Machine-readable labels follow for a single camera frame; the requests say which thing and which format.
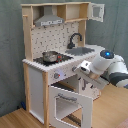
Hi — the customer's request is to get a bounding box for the black toy stovetop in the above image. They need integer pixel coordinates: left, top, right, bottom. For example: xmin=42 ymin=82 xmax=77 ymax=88
xmin=34 ymin=54 xmax=71 ymax=66

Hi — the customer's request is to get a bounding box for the grey toy sink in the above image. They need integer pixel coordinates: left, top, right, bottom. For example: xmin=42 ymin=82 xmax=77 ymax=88
xmin=66 ymin=47 xmax=94 ymax=56

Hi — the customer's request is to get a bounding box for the white microwave door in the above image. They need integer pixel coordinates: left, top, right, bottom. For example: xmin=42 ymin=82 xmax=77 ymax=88
xmin=88 ymin=3 xmax=105 ymax=22

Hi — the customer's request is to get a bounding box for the silver toy pot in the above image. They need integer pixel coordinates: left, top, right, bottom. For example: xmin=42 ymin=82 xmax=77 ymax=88
xmin=42 ymin=51 xmax=58 ymax=62

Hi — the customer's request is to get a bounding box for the red stove knob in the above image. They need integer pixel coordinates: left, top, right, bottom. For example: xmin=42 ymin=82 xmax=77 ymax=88
xmin=54 ymin=73 xmax=60 ymax=79
xmin=71 ymin=66 xmax=78 ymax=73

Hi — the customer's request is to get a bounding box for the wooden toy kitchen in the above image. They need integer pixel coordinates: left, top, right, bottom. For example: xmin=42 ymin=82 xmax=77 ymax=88
xmin=22 ymin=2 xmax=102 ymax=128

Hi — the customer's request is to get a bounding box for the white oven door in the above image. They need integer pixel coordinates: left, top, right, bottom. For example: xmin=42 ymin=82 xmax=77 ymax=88
xmin=49 ymin=86 xmax=93 ymax=128

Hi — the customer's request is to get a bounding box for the white fridge door with dispenser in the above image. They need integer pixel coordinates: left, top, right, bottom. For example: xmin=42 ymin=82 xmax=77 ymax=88
xmin=79 ymin=78 xmax=101 ymax=100

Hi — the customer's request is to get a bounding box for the left red stove knob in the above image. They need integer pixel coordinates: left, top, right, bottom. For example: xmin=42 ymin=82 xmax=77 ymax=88
xmin=54 ymin=73 xmax=60 ymax=79

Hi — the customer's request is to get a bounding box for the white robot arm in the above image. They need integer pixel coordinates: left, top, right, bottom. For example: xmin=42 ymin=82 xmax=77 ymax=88
xmin=74 ymin=50 xmax=128 ymax=89

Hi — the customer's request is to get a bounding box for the black toy faucet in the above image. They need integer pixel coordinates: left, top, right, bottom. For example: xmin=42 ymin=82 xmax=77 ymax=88
xmin=67 ymin=33 xmax=82 ymax=49

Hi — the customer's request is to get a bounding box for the grey range hood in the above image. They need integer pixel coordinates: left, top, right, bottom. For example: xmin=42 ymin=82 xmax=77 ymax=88
xmin=35 ymin=5 xmax=64 ymax=27

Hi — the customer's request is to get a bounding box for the right red stove knob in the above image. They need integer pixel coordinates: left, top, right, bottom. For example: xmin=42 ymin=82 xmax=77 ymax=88
xmin=71 ymin=66 xmax=78 ymax=73

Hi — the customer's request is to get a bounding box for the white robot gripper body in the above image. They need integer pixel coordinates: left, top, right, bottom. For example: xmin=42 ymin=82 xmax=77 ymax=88
xmin=75 ymin=60 xmax=91 ymax=75

